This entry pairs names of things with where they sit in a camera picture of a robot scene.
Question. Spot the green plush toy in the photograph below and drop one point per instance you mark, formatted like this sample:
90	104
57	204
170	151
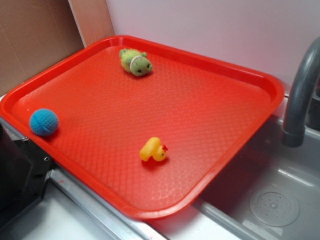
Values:
135	62

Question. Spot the red plastic tray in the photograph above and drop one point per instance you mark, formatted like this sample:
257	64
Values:
203	110

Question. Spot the blue crocheted ball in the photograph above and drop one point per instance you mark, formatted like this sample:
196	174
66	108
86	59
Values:
44	122

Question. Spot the grey toy sink basin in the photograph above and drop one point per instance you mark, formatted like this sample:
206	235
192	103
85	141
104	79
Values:
267	192

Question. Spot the yellow rubber duck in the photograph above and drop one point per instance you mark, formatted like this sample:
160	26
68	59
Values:
153	149

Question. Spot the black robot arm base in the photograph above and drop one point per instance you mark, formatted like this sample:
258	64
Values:
23	175

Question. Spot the grey toy faucet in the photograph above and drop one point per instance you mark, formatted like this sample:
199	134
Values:
303	105

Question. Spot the brown cardboard panel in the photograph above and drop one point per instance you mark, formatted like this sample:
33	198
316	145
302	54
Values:
36	34

